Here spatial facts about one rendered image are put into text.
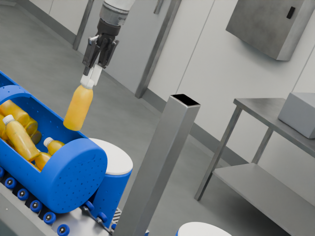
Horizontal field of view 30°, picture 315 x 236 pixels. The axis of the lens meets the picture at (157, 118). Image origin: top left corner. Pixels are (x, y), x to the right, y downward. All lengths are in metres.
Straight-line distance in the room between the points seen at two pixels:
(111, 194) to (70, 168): 0.44
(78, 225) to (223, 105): 3.57
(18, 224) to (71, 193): 0.23
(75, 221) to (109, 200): 0.29
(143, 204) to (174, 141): 0.19
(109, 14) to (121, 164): 0.78
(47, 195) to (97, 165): 0.22
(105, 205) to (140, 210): 0.98
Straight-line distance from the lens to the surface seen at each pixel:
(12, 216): 2.24
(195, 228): 2.26
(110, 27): 1.94
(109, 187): 2.42
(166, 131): 1.41
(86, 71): 2.00
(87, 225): 2.23
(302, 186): 5.22
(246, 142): 5.47
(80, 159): 2.07
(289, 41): 5.07
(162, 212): 4.39
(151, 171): 1.46
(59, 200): 2.12
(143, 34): 6.24
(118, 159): 2.51
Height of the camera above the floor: 2.14
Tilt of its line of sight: 21 degrees down
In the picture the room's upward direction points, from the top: 22 degrees clockwise
